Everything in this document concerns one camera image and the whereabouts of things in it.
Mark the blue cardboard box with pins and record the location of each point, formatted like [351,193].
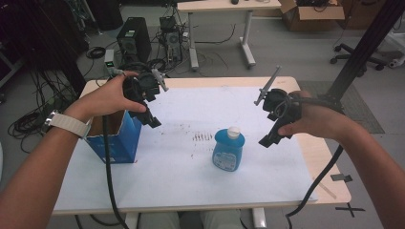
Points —
[124,143]

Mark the black office chair base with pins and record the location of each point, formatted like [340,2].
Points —
[353,55]

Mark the open grey computer tower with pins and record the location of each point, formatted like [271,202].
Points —
[172,41]

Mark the black metal stand post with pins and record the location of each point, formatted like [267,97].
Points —
[369,44]

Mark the black tape cross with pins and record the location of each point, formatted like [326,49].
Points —
[349,209]

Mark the open brown cardboard box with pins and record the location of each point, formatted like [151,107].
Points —
[315,14]

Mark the blue bottle with white cap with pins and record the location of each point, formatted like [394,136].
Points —
[227,152]

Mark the person's left hand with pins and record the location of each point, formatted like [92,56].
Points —
[105,98]

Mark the dark curtain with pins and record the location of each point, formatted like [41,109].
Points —
[38,35]

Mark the black tape piece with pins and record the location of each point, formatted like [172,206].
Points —
[340,177]

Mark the white desk with white legs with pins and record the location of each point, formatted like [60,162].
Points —
[223,5]

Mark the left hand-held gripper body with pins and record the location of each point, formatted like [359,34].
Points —
[143,84]

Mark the small white device green light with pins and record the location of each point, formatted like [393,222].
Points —
[109,58]

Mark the white band wristwatch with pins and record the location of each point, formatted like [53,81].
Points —
[68,124]

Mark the person's right hand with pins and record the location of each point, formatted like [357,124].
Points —
[321,122]

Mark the grey floor mat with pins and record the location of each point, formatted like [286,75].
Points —
[359,105]

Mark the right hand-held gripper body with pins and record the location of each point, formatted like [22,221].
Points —
[280,105]

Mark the black computer tower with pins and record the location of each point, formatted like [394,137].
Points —
[135,38]

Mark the white paper sheet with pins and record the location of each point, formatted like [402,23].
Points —
[191,187]

